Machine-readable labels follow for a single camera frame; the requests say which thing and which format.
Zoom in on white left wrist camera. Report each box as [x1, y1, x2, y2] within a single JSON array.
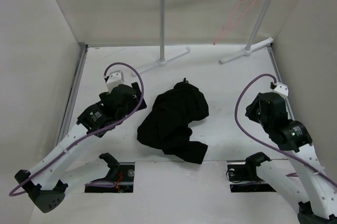
[[104, 70, 124, 93]]

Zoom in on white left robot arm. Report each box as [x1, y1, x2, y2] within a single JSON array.
[[15, 82, 146, 213]]

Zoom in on aluminium frame rail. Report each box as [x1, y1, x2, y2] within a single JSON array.
[[267, 45, 294, 120], [55, 43, 88, 146]]

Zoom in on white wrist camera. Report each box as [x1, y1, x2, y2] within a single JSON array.
[[104, 70, 124, 93], [270, 82, 289, 99]]

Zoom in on pink wire hanger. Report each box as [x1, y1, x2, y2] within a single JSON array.
[[213, 0, 257, 46]]

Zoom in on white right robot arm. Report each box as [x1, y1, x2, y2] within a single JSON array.
[[244, 92, 336, 223]]

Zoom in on white clothes rack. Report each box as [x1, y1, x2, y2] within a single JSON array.
[[137, 0, 274, 74]]

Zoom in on black trousers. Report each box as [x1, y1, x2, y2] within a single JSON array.
[[137, 79, 209, 165]]

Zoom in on right aluminium frame rail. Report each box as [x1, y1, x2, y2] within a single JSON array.
[[267, 45, 294, 120]]

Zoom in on left aluminium frame rail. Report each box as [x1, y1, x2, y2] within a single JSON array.
[[55, 43, 88, 146]]

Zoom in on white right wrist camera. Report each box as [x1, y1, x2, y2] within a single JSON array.
[[270, 82, 289, 99]]

